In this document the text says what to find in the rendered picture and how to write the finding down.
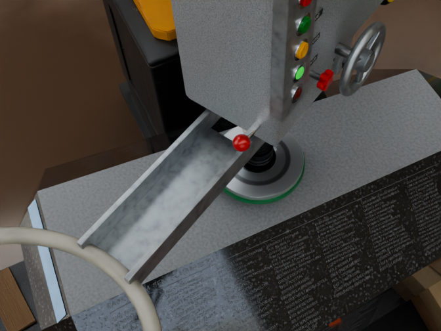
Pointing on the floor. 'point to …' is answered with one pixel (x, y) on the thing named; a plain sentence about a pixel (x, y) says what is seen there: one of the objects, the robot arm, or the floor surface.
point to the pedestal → (149, 72)
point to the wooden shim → (13, 303)
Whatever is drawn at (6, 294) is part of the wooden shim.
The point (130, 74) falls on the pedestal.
